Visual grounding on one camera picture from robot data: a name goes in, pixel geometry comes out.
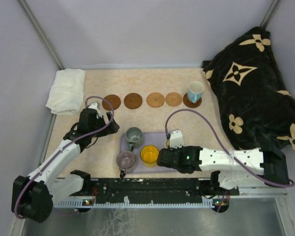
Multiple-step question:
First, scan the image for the yellow mug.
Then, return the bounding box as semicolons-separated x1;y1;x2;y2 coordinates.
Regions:
140;145;159;168

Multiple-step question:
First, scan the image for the grey green mug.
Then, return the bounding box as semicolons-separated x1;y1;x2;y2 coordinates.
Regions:
125;127;144;151

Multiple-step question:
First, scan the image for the purple mug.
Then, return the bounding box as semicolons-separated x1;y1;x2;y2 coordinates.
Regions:
116;150;137;178

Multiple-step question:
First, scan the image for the dark brown wooden coaster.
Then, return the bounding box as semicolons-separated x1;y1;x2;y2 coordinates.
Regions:
182;92;203;109

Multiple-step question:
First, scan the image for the woven rattan coaster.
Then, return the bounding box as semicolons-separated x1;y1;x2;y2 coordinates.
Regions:
146;92;165;108
165;92;182;107

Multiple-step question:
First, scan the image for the white light-blue mug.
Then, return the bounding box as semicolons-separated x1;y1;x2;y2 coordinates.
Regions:
187;81;205;103

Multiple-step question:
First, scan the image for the cream mug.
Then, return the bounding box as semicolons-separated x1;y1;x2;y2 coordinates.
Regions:
165;139;170;148

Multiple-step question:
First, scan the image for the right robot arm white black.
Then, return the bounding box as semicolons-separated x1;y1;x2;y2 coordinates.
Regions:
157;146;294;195

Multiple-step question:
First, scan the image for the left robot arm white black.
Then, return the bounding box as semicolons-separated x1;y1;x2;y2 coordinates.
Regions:
11;107;119;223

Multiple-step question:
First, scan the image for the lavender plastic tray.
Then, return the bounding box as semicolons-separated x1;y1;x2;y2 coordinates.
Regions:
129;131;177;175

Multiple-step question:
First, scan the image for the white folded cloth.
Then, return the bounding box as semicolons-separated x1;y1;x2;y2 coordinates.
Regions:
46;68;86;116

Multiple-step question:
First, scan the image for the black floral blanket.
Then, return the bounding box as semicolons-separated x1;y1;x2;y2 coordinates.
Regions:
201;27;295;150

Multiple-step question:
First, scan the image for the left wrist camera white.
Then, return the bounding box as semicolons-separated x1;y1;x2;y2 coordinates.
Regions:
87;102;103;117

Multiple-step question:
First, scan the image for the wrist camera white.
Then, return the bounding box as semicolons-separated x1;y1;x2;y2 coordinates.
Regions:
166;130;185;148
87;102;103;117

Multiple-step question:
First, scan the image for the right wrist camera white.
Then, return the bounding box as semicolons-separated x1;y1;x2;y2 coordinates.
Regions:
166;130;185;148

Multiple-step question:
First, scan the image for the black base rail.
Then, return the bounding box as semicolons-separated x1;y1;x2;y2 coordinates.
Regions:
63;177;239;205

